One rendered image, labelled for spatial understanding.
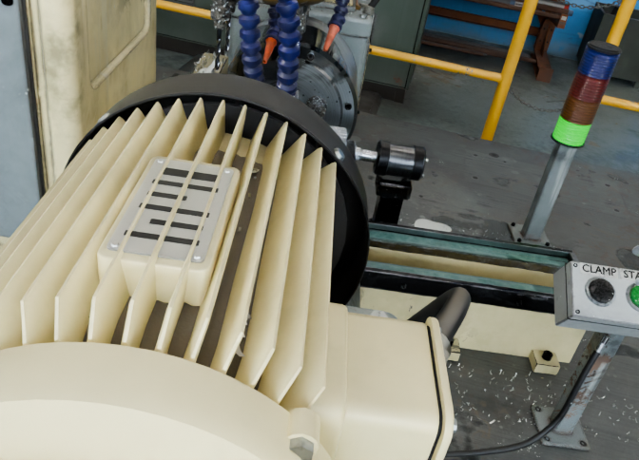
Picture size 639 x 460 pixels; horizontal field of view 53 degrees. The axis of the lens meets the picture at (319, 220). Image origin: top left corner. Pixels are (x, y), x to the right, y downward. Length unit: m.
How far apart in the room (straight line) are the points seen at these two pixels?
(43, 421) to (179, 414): 0.04
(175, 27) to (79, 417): 4.23
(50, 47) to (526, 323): 0.77
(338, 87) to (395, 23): 2.88
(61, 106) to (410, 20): 3.33
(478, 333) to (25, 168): 0.70
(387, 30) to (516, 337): 3.10
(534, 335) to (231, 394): 0.91
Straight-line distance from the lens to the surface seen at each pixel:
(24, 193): 0.85
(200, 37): 4.33
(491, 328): 1.05
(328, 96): 1.12
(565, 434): 1.01
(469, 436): 0.95
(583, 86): 1.26
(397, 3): 3.96
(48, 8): 0.74
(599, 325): 0.84
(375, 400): 0.25
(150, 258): 0.22
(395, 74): 4.07
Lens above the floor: 1.49
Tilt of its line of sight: 33 degrees down
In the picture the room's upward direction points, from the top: 10 degrees clockwise
